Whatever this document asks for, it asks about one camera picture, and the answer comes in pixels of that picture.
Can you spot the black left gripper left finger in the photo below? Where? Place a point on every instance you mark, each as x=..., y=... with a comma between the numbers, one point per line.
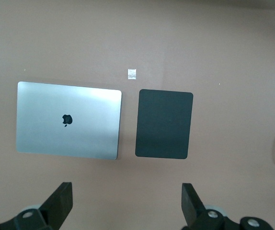
x=60, y=203

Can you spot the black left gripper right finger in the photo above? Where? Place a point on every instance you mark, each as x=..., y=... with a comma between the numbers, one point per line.
x=191, y=203

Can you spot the black mouse pad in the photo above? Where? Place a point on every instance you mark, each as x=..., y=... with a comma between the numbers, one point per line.
x=163, y=124

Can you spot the silver closed laptop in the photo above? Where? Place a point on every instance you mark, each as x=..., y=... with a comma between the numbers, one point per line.
x=68, y=134

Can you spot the clear tape patch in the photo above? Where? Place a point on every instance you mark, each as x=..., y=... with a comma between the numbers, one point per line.
x=132, y=73

